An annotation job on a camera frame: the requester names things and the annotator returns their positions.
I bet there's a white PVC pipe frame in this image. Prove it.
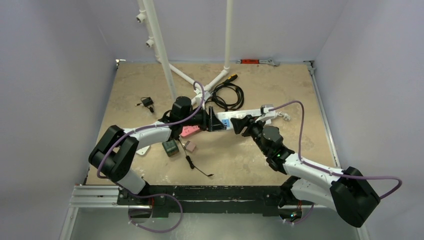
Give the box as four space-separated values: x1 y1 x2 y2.
136 0 236 96

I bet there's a white blue USB charger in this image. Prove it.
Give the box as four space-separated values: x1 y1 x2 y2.
221 117 231 128

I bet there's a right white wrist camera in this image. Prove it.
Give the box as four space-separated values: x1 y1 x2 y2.
255 104 278 123

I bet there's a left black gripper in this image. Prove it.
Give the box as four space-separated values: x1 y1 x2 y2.
180 105 226 132

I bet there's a black plug adapter with cable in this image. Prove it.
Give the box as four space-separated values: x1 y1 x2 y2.
134 97 155 113

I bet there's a white USB plug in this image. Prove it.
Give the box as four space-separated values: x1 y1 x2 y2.
136 145 151 156

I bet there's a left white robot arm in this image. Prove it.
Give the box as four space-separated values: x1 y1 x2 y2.
88 96 227 205

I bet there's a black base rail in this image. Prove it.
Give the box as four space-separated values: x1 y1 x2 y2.
117 185 312 220

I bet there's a pink plug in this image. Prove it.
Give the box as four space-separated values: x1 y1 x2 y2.
183 141 196 153

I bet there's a black plug with cable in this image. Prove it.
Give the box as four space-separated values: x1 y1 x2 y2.
178 139 215 178

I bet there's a coiled black cable bundle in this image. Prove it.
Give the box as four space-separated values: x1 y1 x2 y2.
210 83 246 112

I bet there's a red adjustable wrench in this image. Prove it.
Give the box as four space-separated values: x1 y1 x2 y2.
235 58 280 67

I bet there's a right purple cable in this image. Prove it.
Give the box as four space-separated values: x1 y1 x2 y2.
268 100 403 226

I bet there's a white power strip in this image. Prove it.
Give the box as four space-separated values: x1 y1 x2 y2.
216 108 291 130

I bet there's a pink power socket block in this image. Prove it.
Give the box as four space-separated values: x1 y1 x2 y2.
180 126 200 138

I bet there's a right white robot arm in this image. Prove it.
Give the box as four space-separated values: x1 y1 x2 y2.
230 115 381 228

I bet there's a green plug adapter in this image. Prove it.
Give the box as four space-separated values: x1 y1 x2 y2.
162 139 180 157

